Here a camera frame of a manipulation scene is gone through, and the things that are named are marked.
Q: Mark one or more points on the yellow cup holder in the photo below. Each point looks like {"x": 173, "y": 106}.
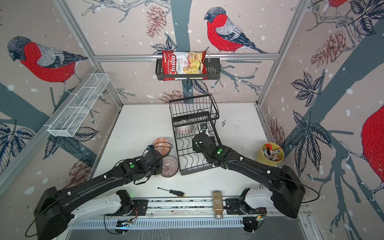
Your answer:
{"x": 272, "y": 158}

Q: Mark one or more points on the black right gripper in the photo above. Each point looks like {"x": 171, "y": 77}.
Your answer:
{"x": 194, "y": 146}

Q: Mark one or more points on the black wire dish rack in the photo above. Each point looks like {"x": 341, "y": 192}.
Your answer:
{"x": 193, "y": 111}

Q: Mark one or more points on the white red patterned bowl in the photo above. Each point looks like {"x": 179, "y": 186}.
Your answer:
{"x": 185, "y": 130}

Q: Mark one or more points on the red marker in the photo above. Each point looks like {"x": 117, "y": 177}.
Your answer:
{"x": 269, "y": 147}

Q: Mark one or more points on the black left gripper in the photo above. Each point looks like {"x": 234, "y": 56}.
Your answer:
{"x": 160, "y": 167}

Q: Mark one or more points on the black wall basket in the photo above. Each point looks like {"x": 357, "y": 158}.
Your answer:
{"x": 208, "y": 70}

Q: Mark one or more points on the grain filled jar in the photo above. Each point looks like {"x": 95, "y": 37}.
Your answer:
{"x": 218, "y": 207}

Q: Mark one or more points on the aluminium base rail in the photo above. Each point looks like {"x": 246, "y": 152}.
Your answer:
{"x": 171, "y": 213}

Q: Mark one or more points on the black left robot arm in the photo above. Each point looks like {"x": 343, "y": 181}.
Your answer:
{"x": 59, "y": 209}

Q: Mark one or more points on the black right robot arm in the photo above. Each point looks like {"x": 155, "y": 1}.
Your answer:
{"x": 287, "y": 190}

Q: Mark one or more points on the black yellow screwdriver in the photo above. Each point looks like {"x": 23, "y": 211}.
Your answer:
{"x": 174, "y": 192}

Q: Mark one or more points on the white mesh wall shelf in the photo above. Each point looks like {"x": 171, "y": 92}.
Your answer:
{"x": 81, "y": 102}

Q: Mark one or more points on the red chips bag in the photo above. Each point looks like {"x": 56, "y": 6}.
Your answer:
{"x": 183, "y": 63}

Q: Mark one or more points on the pink ribbed bowl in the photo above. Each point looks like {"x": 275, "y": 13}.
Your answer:
{"x": 170, "y": 167}

